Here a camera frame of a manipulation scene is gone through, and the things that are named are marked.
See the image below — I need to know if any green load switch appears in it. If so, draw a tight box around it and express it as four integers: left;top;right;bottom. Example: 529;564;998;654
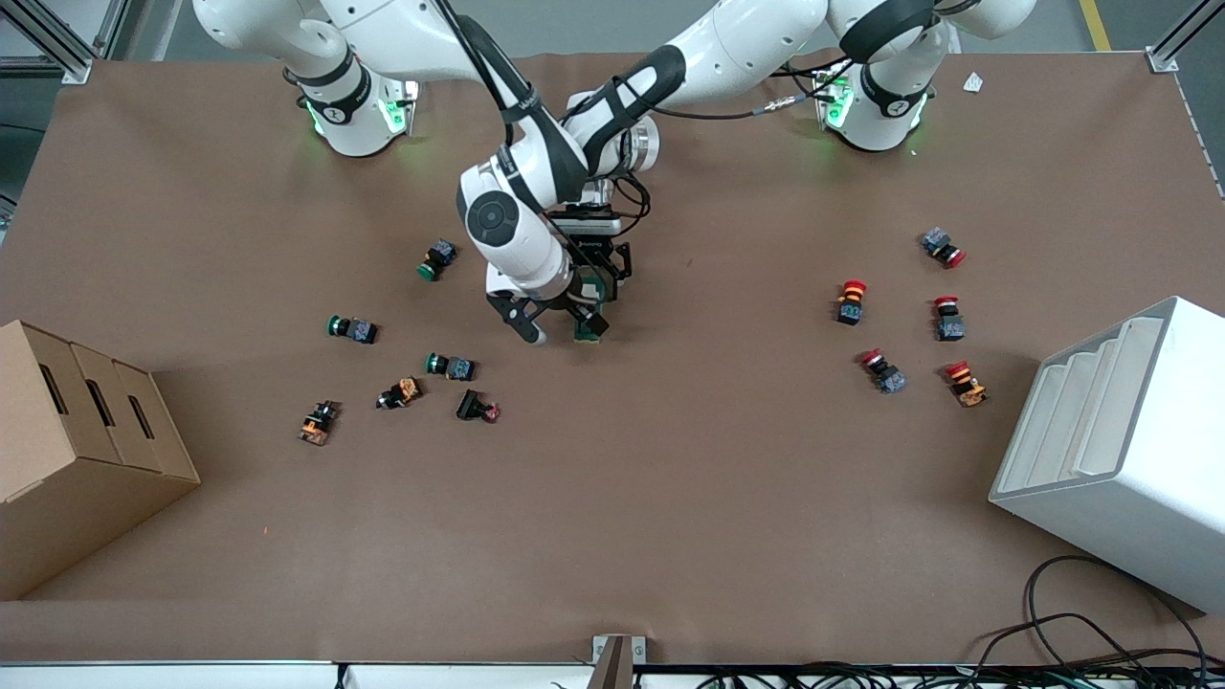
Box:
572;276;612;346

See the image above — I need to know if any black orange push button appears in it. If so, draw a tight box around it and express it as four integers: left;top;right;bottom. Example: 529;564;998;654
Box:
298;400;341;447
375;376;424;411

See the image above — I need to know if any brown table cover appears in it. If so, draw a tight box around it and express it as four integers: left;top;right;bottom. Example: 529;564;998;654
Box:
0;48;1225;667

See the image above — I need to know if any red orange emergency button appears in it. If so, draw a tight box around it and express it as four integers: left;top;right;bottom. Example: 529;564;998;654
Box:
944;360;989;410

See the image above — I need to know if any brown cardboard box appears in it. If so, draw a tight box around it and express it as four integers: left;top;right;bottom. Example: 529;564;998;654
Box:
0;319;203;603

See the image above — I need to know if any white tiered plastic rack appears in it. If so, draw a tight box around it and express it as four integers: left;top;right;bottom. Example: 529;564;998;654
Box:
988;295;1225;616

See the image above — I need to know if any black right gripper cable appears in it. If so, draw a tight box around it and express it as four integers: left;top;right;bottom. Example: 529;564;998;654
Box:
435;0;539;130

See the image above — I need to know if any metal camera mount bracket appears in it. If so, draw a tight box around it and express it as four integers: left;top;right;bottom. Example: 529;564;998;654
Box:
586;633;648;689

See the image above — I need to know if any white table edge rail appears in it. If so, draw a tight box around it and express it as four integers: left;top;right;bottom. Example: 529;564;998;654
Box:
0;659;596;689

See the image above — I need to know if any black cable bundle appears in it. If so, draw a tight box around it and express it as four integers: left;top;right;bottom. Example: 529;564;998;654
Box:
697;655;1225;689

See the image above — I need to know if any black looped floor cable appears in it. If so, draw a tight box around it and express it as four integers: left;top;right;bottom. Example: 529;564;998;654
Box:
974;554;1213;671

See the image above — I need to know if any aluminium frame profile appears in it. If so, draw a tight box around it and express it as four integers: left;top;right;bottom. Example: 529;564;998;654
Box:
1145;0;1225;75
0;0;131;86

